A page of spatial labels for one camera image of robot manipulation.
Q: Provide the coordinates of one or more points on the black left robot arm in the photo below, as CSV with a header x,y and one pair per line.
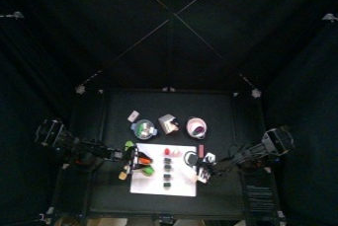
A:
x,y
70,141

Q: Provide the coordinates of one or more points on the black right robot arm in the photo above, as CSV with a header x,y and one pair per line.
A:
x,y
264,147

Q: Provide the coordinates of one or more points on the pale pink sushi piece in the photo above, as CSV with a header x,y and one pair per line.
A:
x,y
176,153

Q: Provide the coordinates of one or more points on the red sushi piece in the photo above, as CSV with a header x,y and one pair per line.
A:
x,y
168,151

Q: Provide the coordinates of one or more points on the dark seaweed sushi roll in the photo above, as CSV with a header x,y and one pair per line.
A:
x,y
168,185
168,176
168,160
168,167

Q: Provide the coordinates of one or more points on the green toy food piece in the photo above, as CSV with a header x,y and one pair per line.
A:
x,y
142,130

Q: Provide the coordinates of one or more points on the purple toy food piece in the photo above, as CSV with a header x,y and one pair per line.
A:
x,y
200,129

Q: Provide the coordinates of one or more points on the tan wooden stick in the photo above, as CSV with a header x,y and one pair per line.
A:
x,y
192,175

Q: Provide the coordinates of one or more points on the black round dish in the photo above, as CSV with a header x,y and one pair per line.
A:
x,y
186,157

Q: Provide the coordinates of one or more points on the red stick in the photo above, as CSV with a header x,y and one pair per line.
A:
x,y
201,150

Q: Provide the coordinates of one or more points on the white rectangular mat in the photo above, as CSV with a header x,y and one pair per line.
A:
x,y
181,187

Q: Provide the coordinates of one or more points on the pink bowl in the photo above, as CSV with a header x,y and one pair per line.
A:
x,y
196,127

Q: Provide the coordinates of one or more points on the grey and white box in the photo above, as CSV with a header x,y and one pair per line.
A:
x,y
169,123

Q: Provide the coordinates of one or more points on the small white packet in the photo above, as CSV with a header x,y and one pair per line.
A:
x,y
133,116

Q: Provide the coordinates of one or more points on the black plate with white label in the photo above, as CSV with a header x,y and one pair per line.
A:
x,y
260,197

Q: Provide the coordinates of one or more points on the grey frame corner bracket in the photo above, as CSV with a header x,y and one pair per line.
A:
x,y
256,93
18,15
80,89
329,17

